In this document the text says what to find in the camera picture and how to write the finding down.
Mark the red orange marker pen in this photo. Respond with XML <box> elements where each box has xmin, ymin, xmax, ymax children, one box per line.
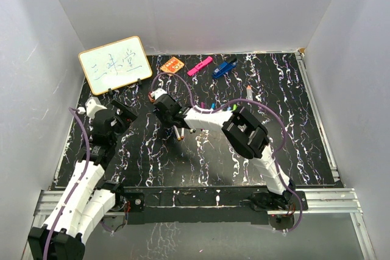
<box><xmin>173</xmin><ymin>125</ymin><xmax>181</xmax><ymax>141</ymax></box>

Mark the thick orange highlighter pen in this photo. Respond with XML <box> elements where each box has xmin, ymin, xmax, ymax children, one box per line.
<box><xmin>246</xmin><ymin>85</ymin><xmax>253</xmax><ymax>100</ymax></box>

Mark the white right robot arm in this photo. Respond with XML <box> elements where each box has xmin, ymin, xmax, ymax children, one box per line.
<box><xmin>149</xmin><ymin>89</ymin><xmax>295</xmax><ymax>209</ymax></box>

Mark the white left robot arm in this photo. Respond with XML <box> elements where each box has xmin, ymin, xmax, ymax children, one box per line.
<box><xmin>27</xmin><ymin>97</ymin><xmax>137</xmax><ymax>259</ymax></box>

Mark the yellow orange marker pen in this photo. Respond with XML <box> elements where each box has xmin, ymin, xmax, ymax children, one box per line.
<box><xmin>180</xmin><ymin>128</ymin><xmax>185</xmax><ymax>140</ymax></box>

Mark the small whiteboard with writing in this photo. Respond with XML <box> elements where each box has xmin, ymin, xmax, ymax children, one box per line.
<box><xmin>79</xmin><ymin>36</ymin><xmax>153</xmax><ymax>96</ymax></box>

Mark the pink clip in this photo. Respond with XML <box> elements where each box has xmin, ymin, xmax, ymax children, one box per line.
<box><xmin>187</xmin><ymin>56</ymin><xmax>213</xmax><ymax>77</ymax></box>

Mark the blue stapler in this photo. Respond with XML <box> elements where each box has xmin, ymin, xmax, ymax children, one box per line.
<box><xmin>212</xmin><ymin>57</ymin><xmax>237</xmax><ymax>79</ymax></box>

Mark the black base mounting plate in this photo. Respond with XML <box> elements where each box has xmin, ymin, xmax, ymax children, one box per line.
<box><xmin>106</xmin><ymin>186</ymin><xmax>308</xmax><ymax>225</ymax></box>

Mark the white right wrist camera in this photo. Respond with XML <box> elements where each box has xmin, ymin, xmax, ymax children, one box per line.
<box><xmin>148</xmin><ymin>88</ymin><xmax>167</xmax><ymax>103</ymax></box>

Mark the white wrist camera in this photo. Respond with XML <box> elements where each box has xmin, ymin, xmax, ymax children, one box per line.
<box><xmin>148</xmin><ymin>88</ymin><xmax>167</xmax><ymax>103</ymax></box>
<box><xmin>76</xmin><ymin>97</ymin><xmax>107</xmax><ymax>119</ymax></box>

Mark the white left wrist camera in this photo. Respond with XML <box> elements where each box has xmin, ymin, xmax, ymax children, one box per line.
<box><xmin>76</xmin><ymin>97</ymin><xmax>107</xmax><ymax>119</ymax></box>

